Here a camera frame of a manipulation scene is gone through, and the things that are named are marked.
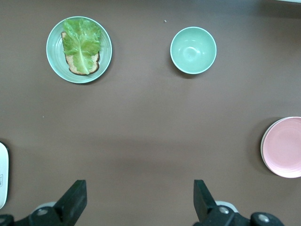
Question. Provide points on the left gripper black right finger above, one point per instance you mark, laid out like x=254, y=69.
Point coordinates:
x=203, y=202

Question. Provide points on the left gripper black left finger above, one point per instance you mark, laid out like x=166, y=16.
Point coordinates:
x=75, y=202

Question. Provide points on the pink plate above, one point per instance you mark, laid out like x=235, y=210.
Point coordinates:
x=284, y=148

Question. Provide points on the white appliance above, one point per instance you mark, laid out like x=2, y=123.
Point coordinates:
x=3, y=176

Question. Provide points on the toasted bread slice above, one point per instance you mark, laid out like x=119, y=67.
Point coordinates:
x=94, y=67

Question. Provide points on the green plate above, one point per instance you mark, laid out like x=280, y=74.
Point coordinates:
x=54, y=58

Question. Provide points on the green bowl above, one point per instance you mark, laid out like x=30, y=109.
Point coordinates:
x=192, y=51

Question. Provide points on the green lettuce leaf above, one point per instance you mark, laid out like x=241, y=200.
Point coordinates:
x=80, y=42

